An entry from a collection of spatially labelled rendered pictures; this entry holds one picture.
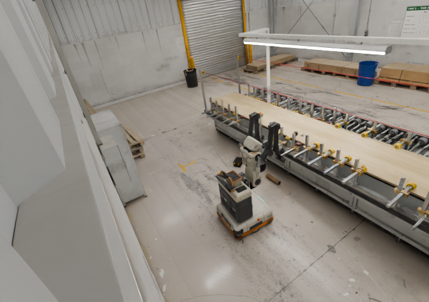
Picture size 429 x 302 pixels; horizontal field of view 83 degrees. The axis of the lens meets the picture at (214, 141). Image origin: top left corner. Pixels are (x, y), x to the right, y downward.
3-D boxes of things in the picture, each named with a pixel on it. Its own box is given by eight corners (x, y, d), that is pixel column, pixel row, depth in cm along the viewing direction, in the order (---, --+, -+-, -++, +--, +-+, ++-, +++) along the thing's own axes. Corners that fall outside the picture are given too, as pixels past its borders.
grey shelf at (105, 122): (124, 207, 442) (92, 133, 365) (113, 183, 511) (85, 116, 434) (147, 196, 460) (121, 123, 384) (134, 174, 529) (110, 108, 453)
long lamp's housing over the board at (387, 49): (385, 55, 255) (386, 46, 251) (243, 43, 439) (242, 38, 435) (391, 52, 260) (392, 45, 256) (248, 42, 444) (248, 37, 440)
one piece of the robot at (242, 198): (239, 231, 343) (233, 186, 302) (220, 207, 387) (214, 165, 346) (258, 220, 355) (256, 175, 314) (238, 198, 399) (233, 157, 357)
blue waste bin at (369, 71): (368, 88, 775) (373, 65, 739) (351, 85, 819) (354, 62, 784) (378, 83, 799) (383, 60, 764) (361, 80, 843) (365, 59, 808)
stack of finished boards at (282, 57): (293, 58, 1186) (293, 54, 1177) (257, 70, 1081) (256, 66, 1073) (281, 57, 1243) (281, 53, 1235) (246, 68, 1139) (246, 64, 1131)
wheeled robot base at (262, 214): (237, 242, 344) (235, 230, 332) (216, 214, 394) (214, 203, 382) (274, 221, 367) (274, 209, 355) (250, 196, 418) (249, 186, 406)
